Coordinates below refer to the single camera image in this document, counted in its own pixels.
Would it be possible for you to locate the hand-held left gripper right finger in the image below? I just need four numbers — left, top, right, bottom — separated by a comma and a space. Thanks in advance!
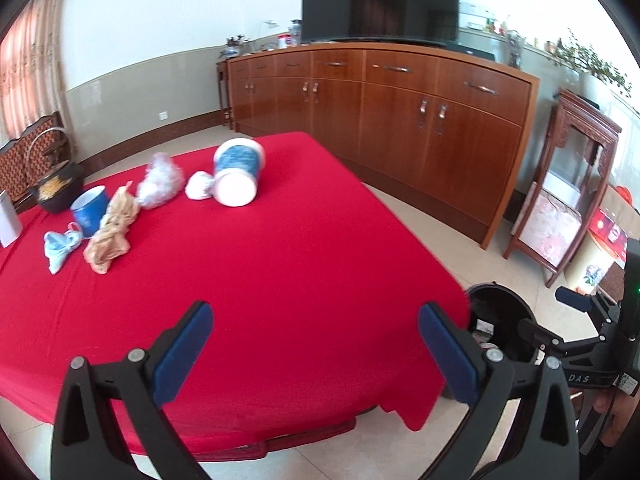
418, 302, 581, 480

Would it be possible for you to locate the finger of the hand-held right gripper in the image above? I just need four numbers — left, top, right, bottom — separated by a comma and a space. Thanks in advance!
517, 317, 606, 361
556, 286, 626, 333

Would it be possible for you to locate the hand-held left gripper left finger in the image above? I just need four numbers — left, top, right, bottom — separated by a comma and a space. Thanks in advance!
50, 301, 216, 480

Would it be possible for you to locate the black trash bin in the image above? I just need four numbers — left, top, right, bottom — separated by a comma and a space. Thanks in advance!
465, 282, 547, 367

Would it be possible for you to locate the beige cloth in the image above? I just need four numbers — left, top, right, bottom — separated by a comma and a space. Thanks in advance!
82, 182, 142, 276

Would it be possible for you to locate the light blue cloth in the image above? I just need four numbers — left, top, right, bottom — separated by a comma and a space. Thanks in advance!
42, 223, 83, 275

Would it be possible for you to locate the paper ball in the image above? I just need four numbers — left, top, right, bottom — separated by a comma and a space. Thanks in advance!
185, 171, 217, 202

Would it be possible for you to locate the clear plastic bag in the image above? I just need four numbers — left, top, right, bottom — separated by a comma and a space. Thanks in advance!
136, 152, 185, 210

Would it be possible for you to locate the blue and white paper cup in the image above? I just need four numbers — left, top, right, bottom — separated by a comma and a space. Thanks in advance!
212, 138, 266, 207

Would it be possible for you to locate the person's right hand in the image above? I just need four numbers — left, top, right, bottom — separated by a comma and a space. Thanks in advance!
594, 391, 640, 448

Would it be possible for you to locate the white floral bin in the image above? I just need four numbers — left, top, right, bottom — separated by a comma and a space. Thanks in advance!
565, 245, 608, 296

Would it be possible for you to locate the red cardboard box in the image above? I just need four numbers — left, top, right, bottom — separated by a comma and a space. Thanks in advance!
587, 185, 640, 261

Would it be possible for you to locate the white box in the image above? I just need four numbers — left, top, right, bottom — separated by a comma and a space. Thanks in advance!
542, 170, 583, 206

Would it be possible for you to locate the red tablecloth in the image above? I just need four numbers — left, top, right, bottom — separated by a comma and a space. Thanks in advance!
0, 131, 471, 456

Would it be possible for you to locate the carved wooden stand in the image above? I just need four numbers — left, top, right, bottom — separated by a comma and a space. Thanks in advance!
502, 87, 623, 288

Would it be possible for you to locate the black cast iron teapot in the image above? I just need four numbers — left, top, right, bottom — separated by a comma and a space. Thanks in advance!
26, 127, 86, 213

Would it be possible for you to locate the white tall canister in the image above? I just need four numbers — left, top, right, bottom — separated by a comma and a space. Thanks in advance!
0, 190, 23, 248

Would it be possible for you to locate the brown wooden sideboard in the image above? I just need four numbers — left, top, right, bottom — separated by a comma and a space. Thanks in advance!
227, 40, 541, 251

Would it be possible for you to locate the green leafy branch plant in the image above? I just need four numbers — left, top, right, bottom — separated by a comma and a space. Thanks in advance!
547, 30, 633, 97

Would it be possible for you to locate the wooden bench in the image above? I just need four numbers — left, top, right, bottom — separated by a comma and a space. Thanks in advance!
0, 111, 76, 211

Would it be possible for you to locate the clear glass vase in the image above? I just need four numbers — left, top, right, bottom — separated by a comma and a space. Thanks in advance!
505, 30, 526, 68

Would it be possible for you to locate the small dark wooden table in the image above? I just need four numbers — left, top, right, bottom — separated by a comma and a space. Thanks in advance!
216, 59, 236, 131

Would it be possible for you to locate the black soundbar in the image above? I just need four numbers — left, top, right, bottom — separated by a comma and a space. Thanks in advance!
440, 40, 496, 59

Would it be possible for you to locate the small potted plant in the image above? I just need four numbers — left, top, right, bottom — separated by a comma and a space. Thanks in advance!
222, 35, 252, 59

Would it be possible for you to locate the pink embroidered curtain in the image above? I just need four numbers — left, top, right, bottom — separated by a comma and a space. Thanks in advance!
0, 0, 68, 146

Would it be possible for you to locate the black flat television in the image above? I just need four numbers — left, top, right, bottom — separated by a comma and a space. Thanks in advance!
301, 0, 460, 45

